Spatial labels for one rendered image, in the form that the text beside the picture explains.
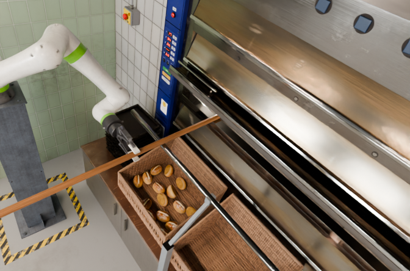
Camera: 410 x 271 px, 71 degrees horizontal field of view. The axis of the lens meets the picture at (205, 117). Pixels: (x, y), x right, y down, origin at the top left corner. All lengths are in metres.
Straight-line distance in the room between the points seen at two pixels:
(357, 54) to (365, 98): 0.16
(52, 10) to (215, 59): 1.20
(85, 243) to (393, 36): 2.35
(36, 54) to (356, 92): 1.27
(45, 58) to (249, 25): 0.90
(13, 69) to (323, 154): 1.37
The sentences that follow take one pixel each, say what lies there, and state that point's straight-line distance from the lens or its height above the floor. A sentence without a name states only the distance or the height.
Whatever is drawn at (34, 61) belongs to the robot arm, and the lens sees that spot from 1.41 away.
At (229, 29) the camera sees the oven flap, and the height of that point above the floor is 1.76.
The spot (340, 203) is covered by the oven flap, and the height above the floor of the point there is 1.41.
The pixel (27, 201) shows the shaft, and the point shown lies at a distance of 1.40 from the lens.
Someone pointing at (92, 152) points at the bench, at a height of 0.58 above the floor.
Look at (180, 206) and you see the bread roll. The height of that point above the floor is 0.64.
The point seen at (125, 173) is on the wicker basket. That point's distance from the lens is 2.06.
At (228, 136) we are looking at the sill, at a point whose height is 1.18.
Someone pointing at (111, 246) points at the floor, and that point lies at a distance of 2.56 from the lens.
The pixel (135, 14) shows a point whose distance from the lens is 2.14.
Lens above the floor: 2.33
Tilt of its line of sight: 40 degrees down
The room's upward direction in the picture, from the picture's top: 14 degrees clockwise
